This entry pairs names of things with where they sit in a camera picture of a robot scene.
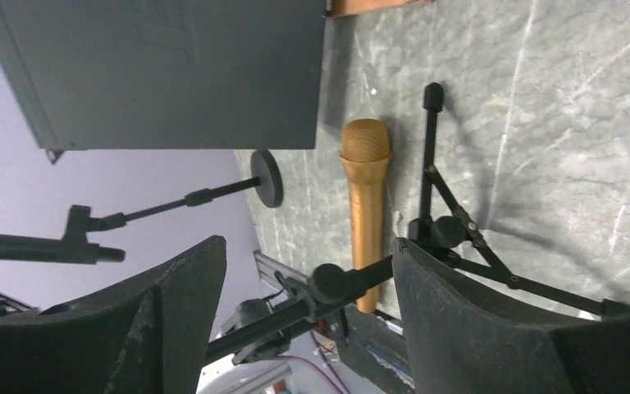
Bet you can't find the black tripod shock mount stand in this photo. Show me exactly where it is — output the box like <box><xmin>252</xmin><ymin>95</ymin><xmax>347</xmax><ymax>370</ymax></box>
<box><xmin>236</xmin><ymin>82</ymin><xmax>630</xmax><ymax>347</ymax></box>

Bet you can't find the black microphone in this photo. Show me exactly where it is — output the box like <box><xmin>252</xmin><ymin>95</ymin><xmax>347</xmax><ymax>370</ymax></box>
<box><xmin>0</xmin><ymin>234</ymin><xmax>126</xmax><ymax>265</ymax></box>

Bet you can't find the black stand with black microphone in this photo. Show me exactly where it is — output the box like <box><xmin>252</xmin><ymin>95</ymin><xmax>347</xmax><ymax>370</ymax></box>
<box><xmin>62</xmin><ymin>149</ymin><xmax>285</xmax><ymax>257</ymax></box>

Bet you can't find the gold microphone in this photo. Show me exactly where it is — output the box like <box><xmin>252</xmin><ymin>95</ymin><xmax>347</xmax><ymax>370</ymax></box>
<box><xmin>339</xmin><ymin>118</ymin><xmax>393</xmax><ymax>315</ymax></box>

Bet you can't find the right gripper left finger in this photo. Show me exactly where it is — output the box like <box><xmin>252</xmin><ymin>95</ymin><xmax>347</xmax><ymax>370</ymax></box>
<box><xmin>0</xmin><ymin>236</ymin><xmax>226</xmax><ymax>393</ymax></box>

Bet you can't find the blue network switch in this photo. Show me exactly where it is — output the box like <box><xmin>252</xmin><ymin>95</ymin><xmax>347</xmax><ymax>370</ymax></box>
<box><xmin>0</xmin><ymin>1</ymin><xmax>329</xmax><ymax>151</ymax></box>

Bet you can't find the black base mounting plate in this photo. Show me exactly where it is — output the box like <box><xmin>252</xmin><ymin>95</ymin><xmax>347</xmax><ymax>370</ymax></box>
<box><xmin>317</xmin><ymin>305</ymin><xmax>415</xmax><ymax>393</ymax></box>

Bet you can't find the aluminium frame rail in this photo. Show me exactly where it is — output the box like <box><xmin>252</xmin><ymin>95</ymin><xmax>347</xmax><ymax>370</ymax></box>
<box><xmin>253</xmin><ymin>250</ymin><xmax>308</xmax><ymax>290</ymax></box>

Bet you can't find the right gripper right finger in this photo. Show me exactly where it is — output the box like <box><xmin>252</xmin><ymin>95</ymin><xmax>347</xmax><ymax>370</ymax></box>
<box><xmin>392</xmin><ymin>238</ymin><xmax>630</xmax><ymax>393</ymax></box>

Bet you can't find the wooden board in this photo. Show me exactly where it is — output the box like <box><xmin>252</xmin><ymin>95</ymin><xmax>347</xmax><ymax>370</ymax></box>
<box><xmin>326</xmin><ymin>0</ymin><xmax>433</xmax><ymax>17</ymax></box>

